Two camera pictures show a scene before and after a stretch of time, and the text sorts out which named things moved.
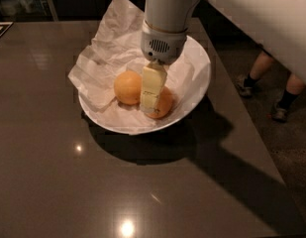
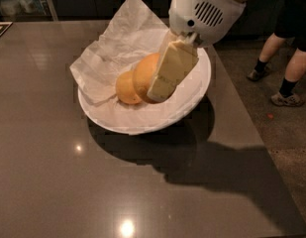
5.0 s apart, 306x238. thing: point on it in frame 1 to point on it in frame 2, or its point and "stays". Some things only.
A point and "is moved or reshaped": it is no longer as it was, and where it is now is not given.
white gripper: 161,47 to 205,17
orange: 128,87 stays
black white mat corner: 0,28 stays
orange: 164,104 is moved or reshaped
